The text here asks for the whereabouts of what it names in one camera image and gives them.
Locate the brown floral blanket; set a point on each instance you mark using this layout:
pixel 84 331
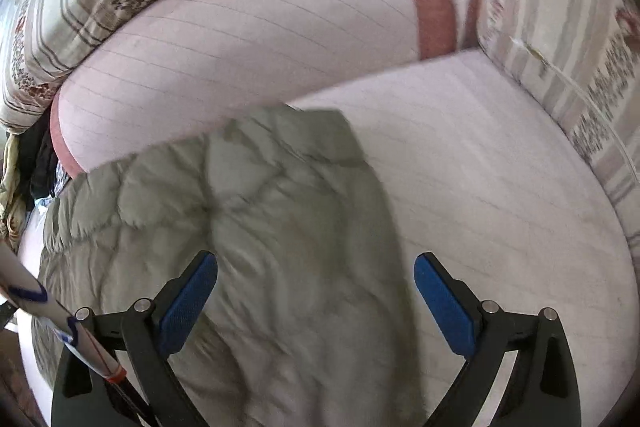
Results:
pixel 10 187

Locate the khaki puffer jacket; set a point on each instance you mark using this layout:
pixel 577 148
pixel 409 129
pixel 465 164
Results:
pixel 275 232

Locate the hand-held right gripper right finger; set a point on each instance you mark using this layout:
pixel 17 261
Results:
pixel 445 307

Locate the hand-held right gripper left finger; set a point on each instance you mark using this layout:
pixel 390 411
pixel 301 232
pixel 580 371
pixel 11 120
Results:
pixel 187 302

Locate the pink quilted bed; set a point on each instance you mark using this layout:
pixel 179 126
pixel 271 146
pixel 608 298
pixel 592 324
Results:
pixel 500 182

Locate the black clothes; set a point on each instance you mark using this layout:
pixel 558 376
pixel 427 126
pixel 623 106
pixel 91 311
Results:
pixel 42 167

